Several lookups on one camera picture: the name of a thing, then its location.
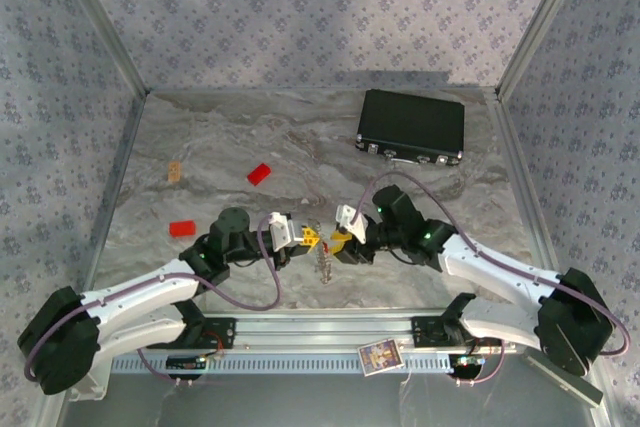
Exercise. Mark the metal key holder with rings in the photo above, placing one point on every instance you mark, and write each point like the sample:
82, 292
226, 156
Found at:
324, 267

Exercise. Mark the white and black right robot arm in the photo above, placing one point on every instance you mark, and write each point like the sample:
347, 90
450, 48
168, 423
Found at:
500, 272

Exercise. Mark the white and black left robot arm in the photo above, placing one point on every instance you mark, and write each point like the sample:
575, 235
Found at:
140, 292

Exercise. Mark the red toy brick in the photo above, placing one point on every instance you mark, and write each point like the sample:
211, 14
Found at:
258, 173
181, 228

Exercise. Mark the small wooden block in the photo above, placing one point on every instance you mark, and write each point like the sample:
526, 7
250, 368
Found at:
173, 172

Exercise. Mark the black case with metal latches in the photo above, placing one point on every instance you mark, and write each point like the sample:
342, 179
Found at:
415, 119

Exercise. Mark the colourful picture card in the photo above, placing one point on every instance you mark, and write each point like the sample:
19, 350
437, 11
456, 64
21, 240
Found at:
381, 357

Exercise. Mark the small black circuit board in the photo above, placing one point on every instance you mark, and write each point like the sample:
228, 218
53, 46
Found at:
186, 362
467, 362

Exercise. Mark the grey metal bar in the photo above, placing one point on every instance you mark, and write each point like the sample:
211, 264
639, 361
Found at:
575, 387

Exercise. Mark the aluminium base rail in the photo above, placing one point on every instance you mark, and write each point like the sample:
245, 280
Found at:
325, 329

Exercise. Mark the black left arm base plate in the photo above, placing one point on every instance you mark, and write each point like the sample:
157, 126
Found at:
220, 334

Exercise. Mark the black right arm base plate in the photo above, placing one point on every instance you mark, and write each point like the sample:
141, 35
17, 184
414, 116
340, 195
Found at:
425, 332

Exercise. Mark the aluminium frame side bar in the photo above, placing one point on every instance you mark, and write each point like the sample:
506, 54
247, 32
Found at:
119, 172
517, 172

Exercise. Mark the white plastic bracket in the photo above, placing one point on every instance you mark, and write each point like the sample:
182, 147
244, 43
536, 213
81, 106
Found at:
95, 387

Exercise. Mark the aluminium frame post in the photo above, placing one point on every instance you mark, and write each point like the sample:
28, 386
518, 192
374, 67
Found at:
102, 22
540, 22

